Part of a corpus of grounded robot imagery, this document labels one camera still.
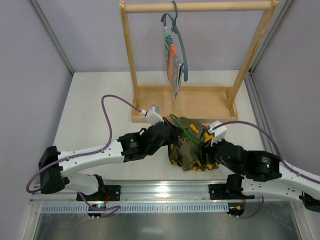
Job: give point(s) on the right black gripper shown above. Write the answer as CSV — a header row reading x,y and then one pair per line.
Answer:
x,y
206,152

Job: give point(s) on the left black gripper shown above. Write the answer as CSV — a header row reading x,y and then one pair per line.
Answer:
x,y
169,128

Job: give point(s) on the green wire hanger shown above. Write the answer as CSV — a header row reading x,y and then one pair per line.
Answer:
x,y
187,133

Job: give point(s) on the camouflage yellow green trousers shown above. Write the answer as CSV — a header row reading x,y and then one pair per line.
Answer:
x,y
185,153

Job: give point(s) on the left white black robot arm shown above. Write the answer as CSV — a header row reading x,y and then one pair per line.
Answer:
x,y
61,170

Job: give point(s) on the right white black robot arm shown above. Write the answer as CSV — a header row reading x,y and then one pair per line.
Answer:
x,y
257,173

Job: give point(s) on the patterned folded garment on hanger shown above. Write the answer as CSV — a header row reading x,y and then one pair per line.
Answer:
x,y
173,63

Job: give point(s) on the blue plastic hanger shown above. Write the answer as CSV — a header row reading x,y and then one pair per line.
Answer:
x,y
175,30

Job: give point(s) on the wooden clothes rack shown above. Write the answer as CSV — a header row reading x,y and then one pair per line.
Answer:
x,y
208,95

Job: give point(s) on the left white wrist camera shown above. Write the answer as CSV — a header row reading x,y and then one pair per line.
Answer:
x,y
152,115

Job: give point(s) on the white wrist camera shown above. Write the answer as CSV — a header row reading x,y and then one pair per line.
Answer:
x,y
217,131
152,115

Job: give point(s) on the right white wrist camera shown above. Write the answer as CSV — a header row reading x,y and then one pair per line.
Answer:
x,y
217,131

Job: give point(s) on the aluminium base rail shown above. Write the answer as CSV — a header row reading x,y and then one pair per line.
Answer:
x,y
198,190

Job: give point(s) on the slotted grey cable duct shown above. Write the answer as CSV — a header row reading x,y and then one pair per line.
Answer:
x,y
139,208

